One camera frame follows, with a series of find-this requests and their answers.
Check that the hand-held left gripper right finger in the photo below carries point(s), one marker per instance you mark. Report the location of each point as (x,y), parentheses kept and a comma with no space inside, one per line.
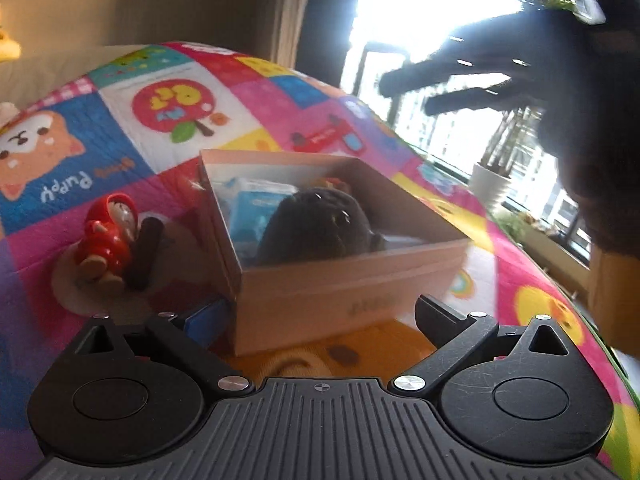
(440,320)

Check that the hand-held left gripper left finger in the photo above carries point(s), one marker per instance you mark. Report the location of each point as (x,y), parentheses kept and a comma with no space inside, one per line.
(207,317)

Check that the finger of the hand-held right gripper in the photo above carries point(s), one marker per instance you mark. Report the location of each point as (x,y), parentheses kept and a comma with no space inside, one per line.
(440,70)
(475,97)

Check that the pink cardboard box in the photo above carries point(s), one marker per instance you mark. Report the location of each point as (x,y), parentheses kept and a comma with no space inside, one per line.
(310,300)

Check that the blue white wipes packet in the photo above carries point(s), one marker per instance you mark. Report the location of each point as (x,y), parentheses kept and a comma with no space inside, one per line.
(250,210)

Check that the black plush toy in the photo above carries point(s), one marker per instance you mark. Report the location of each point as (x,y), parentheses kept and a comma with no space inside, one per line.
(310,225)

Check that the potted plant white pot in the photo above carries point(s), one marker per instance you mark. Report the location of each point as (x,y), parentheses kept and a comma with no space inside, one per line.
(490,185)

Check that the black cylinder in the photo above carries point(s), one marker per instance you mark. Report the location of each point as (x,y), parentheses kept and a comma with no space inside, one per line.
(142,255)

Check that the long balcony planter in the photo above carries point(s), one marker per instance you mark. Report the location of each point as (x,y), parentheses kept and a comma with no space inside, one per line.
(545,250)

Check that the red hooded doll figure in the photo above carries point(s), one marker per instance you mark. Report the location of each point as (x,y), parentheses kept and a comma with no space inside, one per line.
(105,240)

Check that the window curtain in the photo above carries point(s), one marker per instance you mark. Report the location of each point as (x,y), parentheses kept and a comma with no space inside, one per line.
(310,10)

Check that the small orange toy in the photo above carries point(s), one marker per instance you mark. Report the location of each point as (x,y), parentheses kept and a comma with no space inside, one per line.
(330,181)

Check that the colourful printed play mat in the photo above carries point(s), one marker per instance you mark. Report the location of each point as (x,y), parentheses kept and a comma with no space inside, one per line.
(75,170)

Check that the grey sofa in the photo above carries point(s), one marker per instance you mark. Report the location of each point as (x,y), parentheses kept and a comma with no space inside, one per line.
(50,67)

